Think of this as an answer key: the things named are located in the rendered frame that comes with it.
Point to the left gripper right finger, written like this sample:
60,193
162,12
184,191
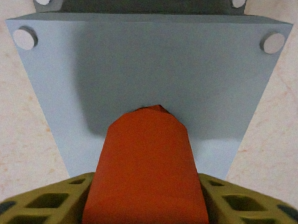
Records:
222,198

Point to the light blue flat plate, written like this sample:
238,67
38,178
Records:
208,71

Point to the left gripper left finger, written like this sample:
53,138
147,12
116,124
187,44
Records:
61,202

